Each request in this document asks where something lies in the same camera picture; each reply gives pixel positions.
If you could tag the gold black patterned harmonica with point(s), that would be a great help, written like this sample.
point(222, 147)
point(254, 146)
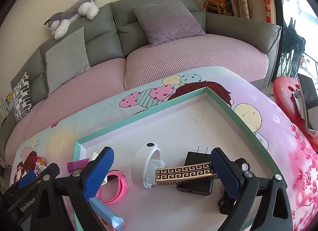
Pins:
point(184, 174)

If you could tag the magazines beside sofa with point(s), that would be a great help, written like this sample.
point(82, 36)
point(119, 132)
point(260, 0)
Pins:
point(6, 104)

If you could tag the pink puppy figurine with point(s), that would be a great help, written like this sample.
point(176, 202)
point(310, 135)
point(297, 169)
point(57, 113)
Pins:
point(40, 164)

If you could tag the white smart watch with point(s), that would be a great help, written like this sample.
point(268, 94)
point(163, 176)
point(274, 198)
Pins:
point(145, 163)

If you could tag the black toy car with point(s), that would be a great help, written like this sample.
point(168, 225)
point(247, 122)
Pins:
point(232, 191)

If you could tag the husky plush toy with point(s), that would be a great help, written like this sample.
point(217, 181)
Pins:
point(59, 22)

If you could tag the black metal rack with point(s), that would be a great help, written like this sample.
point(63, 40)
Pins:
point(293, 47)

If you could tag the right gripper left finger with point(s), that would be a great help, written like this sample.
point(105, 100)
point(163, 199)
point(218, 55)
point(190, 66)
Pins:
point(95, 171)

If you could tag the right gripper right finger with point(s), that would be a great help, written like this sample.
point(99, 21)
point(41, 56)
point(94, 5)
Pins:
point(220, 161)

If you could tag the light grey cushion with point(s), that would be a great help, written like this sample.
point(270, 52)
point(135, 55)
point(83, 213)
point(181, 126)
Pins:
point(66, 60)

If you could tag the black white patterned cushion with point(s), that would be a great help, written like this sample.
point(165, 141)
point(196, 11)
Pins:
point(22, 98)

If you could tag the smartphone on stand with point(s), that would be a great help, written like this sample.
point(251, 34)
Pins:
point(306, 100)

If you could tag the magenta small flashlight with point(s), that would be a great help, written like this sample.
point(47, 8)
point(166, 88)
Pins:
point(77, 165)

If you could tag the grey purple cushion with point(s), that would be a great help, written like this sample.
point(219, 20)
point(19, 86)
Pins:
point(167, 21)

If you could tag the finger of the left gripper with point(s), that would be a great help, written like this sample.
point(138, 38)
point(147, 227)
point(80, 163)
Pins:
point(26, 180)

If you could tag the black power adapter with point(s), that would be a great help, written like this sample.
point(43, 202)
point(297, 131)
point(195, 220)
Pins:
point(203, 187)

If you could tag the white power adapter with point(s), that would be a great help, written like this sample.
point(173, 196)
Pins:
point(93, 156)

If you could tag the cartoon print bed sheet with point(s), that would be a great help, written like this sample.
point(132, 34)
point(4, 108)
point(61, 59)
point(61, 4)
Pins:
point(283, 140)

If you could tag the teal white shallow box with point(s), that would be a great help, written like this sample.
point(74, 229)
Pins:
point(197, 120)

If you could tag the pink smart watch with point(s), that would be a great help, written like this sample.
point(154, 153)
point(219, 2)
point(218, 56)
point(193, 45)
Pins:
point(118, 186)

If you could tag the grey sofa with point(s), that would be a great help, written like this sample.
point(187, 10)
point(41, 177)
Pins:
point(134, 42)

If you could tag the pink sofa cover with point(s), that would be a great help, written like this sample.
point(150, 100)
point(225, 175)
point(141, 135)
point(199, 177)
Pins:
point(118, 75)

